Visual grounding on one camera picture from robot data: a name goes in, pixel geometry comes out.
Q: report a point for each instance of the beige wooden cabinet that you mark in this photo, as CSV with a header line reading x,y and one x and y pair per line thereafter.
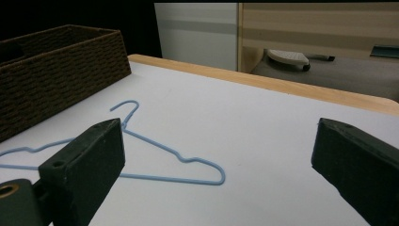
x,y
316,28

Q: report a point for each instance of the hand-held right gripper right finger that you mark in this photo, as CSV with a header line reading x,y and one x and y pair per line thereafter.
x,y
357,160

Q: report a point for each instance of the brown woven basket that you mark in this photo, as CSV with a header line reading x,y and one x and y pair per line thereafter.
x,y
56,78

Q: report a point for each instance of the white wheeled platform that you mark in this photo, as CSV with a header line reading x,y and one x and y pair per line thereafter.
x,y
288,57

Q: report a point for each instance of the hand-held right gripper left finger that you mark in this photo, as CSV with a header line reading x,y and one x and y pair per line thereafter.
x,y
84,166

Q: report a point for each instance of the white cabinet panel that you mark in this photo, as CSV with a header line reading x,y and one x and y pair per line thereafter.
x,y
197,34

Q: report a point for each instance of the dark teal tray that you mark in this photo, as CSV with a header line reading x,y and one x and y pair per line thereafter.
x,y
385,51

